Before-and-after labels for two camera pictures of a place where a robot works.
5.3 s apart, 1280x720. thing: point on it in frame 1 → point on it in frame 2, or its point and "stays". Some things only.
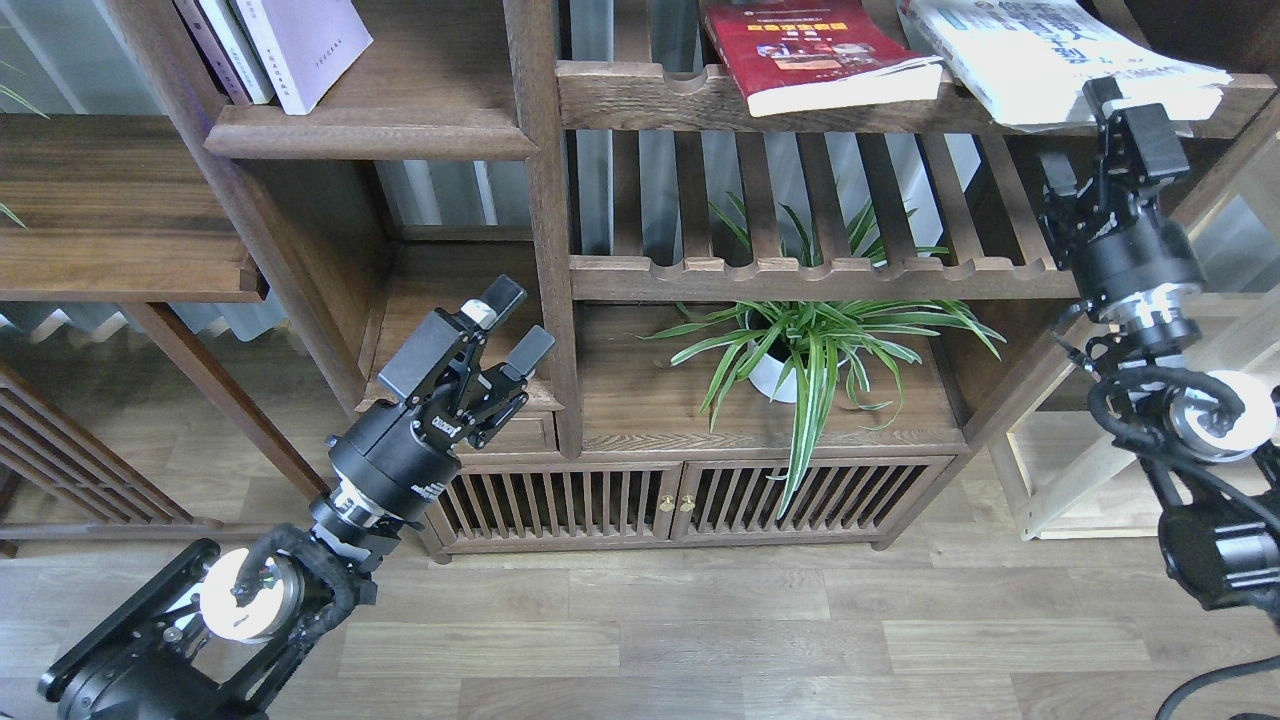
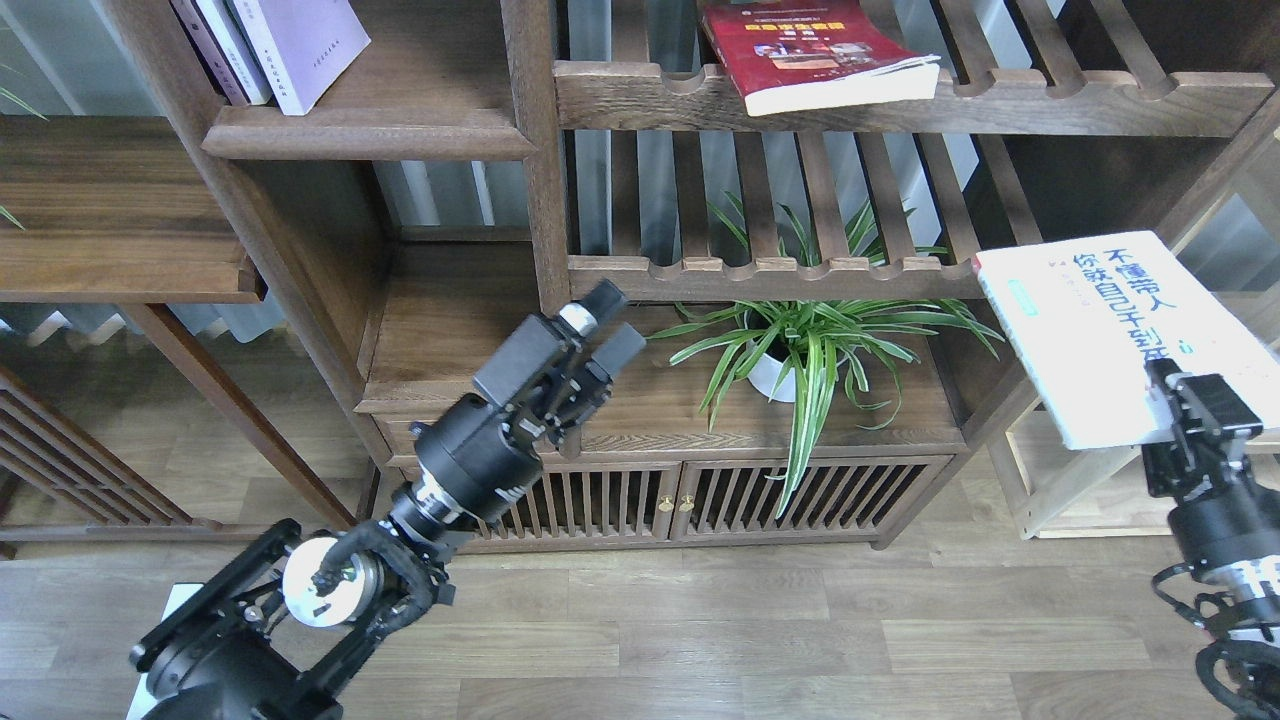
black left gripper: x=394 y=460 → x=479 y=455
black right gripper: x=1114 y=237 → x=1221 y=516
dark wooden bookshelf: x=795 y=258 stays
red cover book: x=793 y=56 stays
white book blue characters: x=1025 y=63 → x=1084 y=318
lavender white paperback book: x=307 y=44 stays
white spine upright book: x=240 y=44 stays
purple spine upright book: x=200 y=26 stays
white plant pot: x=772 y=378 stays
